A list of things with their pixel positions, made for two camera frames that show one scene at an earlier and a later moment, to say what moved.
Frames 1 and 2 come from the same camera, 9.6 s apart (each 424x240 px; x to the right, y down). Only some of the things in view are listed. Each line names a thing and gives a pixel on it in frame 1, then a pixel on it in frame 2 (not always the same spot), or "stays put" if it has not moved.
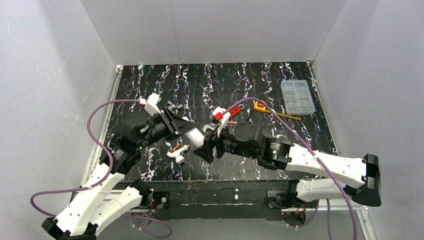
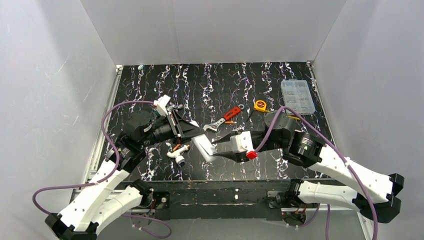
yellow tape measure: (260, 107) stays put
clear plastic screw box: (298, 97) stays put
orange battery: (176, 147) stays put
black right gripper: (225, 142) -> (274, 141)
